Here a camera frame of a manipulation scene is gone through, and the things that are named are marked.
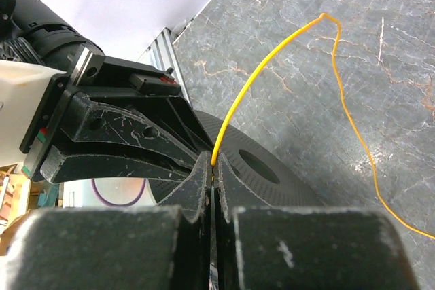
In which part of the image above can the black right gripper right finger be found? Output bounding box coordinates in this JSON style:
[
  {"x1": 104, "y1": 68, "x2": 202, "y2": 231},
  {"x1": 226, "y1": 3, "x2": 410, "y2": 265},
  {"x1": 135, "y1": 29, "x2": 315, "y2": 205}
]
[{"x1": 215, "y1": 156, "x2": 419, "y2": 289}]

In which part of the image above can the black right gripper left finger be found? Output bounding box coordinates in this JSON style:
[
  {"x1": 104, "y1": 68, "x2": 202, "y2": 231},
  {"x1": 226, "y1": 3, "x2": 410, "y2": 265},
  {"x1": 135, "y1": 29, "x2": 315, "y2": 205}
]
[{"x1": 1, "y1": 152, "x2": 211, "y2": 289}]

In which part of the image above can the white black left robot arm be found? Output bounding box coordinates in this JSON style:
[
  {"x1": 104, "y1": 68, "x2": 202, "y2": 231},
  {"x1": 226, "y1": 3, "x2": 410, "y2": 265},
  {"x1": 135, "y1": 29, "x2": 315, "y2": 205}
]
[{"x1": 1, "y1": 0, "x2": 209, "y2": 184}]

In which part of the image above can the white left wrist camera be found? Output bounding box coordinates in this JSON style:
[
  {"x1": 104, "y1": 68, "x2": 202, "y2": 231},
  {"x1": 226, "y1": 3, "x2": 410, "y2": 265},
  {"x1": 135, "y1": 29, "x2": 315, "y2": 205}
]
[{"x1": 0, "y1": 60, "x2": 65, "y2": 167}]

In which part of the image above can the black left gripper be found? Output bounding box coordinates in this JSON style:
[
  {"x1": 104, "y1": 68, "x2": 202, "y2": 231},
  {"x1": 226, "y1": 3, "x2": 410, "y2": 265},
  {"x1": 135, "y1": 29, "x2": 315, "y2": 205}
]
[{"x1": 20, "y1": 47, "x2": 204, "y2": 183}]

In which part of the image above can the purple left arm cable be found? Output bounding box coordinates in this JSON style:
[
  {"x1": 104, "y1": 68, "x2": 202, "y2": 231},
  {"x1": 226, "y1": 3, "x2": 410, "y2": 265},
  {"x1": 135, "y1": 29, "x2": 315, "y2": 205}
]
[{"x1": 90, "y1": 177, "x2": 147, "y2": 207}]

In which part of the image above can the yellow cable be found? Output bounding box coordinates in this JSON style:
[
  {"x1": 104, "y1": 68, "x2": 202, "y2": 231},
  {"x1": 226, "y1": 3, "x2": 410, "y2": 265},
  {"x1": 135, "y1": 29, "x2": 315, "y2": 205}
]
[{"x1": 210, "y1": 12, "x2": 435, "y2": 240}]

